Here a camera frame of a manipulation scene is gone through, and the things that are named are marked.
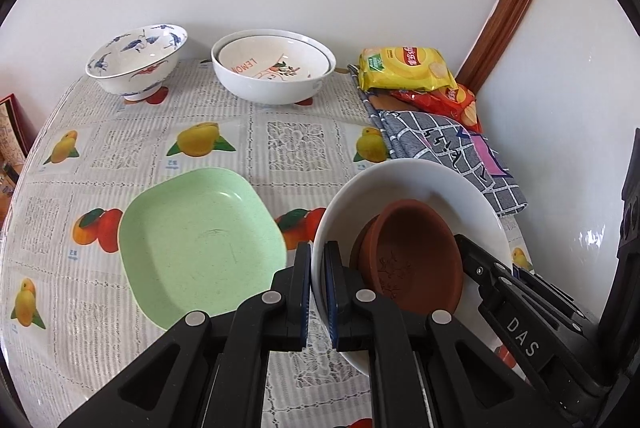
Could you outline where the red chip bag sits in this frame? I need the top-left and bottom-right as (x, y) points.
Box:
(390, 84), (483, 133)

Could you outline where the blue patterned white bowl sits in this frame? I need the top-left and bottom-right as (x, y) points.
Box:
(85, 25), (189, 103)

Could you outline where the white bowl with orange print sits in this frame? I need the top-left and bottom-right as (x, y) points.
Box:
(217, 36), (332, 81)

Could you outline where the green square plate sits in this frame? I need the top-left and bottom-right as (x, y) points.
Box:
(118, 168), (289, 333)

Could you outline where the yellow chip bag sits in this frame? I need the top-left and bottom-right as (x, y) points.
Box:
(357, 46), (458, 92)

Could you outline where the grey checked cloth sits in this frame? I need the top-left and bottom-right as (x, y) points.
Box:
(347, 64), (529, 215)

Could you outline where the fruit print tablecloth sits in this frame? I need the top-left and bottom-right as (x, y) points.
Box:
(0, 58), (536, 428)

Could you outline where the red box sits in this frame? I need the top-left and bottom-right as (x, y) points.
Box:
(0, 92), (32, 181)

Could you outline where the white round plate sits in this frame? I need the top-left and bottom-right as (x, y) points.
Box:
(311, 159), (513, 376)

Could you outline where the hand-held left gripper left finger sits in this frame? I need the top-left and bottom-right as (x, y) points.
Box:
(57, 242), (313, 428)

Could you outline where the large white bowl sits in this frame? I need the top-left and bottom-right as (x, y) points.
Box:
(211, 30), (336, 106)

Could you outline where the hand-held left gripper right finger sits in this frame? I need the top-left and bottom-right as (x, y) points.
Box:
(322, 240), (567, 428)

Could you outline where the brown clay bowl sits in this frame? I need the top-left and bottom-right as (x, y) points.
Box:
(349, 215), (382, 291)
(372, 200), (465, 316)

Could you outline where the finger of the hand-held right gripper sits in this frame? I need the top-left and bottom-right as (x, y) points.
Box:
(452, 233), (557, 383)
(517, 269), (598, 335)

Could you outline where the wooden door frame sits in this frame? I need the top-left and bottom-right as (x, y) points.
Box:
(456, 0), (558, 101)

